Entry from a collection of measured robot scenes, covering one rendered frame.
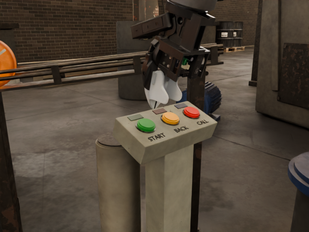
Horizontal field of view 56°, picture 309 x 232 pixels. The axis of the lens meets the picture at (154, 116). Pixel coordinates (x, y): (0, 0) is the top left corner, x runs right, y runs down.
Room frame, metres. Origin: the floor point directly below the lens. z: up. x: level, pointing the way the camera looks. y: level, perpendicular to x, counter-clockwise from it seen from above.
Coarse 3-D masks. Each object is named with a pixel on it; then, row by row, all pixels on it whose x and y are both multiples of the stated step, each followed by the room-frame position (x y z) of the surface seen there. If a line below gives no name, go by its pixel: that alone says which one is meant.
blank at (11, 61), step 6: (0, 42) 0.89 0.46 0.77; (0, 48) 0.89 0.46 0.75; (6, 48) 0.89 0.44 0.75; (0, 54) 0.89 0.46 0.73; (6, 54) 0.89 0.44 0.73; (12, 54) 0.91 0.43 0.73; (0, 60) 0.89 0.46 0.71; (6, 60) 0.89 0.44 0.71; (12, 60) 0.89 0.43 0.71; (0, 66) 0.89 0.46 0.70; (6, 66) 0.89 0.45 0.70; (12, 66) 0.89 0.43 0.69; (0, 84) 0.88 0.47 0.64
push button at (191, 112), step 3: (186, 108) 0.70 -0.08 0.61; (189, 108) 0.71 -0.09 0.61; (192, 108) 0.71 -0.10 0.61; (195, 108) 0.72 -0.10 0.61; (186, 111) 0.69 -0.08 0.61; (189, 111) 0.69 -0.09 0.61; (192, 111) 0.70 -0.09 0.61; (195, 111) 0.70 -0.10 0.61; (198, 111) 0.70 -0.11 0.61; (186, 114) 0.69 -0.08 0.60; (189, 114) 0.69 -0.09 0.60; (192, 114) 0.69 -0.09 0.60; (195, 114) 0.69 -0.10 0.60; (198, 114) 0.70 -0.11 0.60; (195, 117) 0.69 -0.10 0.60
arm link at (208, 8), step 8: (168, 0) 0.50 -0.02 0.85; (176, 0) 0.48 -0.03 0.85; (184, 0) 0.48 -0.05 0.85; (192, 0) 0.48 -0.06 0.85; (200, 0) 0.48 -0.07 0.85; (208, 0) 0.48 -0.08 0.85; (216, 0) 0.50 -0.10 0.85; (192, 8) 0.48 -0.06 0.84; (200, 8) 0.48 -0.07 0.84; (208, 8) 0.49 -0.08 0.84
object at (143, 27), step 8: (160, 16) 0.53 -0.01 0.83; (168, 16) 0.52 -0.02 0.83; (136, 24) 0.58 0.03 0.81; (144, 24) 0.57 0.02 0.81; (152, 24) 0.55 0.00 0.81; (160, 24) 0.53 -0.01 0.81; (168, 24) 0.52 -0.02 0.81; (136, 32) 0.58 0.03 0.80; (144, 32) 0.57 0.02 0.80; (152, 32) 0.55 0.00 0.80; (144, 40) 0.60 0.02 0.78
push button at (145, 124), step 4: (140, 120) 0.61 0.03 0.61; (144, 120) 0.61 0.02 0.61; (148, 120) 0.61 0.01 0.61; (140, 124) 0.59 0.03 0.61; (144, 124) 0.59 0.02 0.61; (148, 124) 0.60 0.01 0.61; (152, 124) 0.60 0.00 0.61; (140, 128) 0.59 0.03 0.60; (144, 128) 0.58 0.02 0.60; (148, 128) 0.59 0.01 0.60; (152, 128) 0.59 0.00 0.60
